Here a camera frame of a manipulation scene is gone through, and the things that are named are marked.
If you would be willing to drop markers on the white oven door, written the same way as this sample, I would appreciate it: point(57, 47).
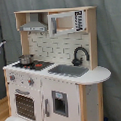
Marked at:
point(25, 103)

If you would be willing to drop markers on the black toy faucet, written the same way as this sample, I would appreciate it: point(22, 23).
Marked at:
point(81, 57)

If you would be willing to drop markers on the red stove knob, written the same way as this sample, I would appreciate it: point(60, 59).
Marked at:
point(12, 77)
point(31, 82)

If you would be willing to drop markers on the white microwave door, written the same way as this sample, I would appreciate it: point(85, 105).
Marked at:
point(66, 22)

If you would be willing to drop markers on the black toy stovetop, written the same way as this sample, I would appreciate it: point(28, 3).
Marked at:
point(36, 65)

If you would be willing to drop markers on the silver toy pot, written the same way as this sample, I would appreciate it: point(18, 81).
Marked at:
point(26, 59)

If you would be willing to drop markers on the grey range hood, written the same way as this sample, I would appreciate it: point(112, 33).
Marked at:
point(35, 23)

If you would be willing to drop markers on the wooden toy kitchen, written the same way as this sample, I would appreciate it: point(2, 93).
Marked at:
point(59, 50)

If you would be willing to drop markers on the grey toy sink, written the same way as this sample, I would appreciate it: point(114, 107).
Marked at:
point(68, 70)

